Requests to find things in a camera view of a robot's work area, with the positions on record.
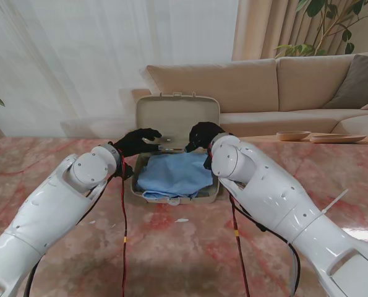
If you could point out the white zip tie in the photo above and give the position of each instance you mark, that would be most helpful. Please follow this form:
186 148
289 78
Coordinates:
335 201

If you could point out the beige fabric sofa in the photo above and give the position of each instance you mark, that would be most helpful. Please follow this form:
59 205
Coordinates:
248 86

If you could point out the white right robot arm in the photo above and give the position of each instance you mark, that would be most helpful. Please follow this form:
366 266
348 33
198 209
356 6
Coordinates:
279 204

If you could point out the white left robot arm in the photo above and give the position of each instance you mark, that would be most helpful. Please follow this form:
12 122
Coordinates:
47 210

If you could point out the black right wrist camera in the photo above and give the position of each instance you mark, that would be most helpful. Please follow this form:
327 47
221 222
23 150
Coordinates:
208 162

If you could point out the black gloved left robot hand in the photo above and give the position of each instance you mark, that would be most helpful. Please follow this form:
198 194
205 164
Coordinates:
134 143

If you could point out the white sheer curtain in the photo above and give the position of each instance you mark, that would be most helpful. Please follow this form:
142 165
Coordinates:
94 62

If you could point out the beige hard-shell suitcase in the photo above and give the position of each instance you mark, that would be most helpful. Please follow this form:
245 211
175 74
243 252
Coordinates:
174 114

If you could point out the long shallow wooden tray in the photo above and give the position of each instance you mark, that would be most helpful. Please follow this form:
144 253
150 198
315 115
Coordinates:
338 139

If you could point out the tall green leafy plant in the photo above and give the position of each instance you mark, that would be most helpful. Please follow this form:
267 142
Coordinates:
326 9

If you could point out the grey sofa cushion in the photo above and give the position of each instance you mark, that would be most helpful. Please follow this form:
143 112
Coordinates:
357 83

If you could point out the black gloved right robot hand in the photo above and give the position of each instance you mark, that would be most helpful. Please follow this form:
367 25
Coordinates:
205 134

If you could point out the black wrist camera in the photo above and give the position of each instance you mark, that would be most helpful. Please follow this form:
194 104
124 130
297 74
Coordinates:
125 172
208 162

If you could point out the round wooden bowl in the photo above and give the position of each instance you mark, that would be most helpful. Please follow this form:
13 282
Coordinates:
293 135

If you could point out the light blue shirt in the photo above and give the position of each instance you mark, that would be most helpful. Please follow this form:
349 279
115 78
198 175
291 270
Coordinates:
177 173

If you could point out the beige curtain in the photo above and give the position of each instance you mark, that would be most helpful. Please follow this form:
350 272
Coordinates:
264 28

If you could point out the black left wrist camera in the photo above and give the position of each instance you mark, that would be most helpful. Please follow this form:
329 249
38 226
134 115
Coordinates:
125 172

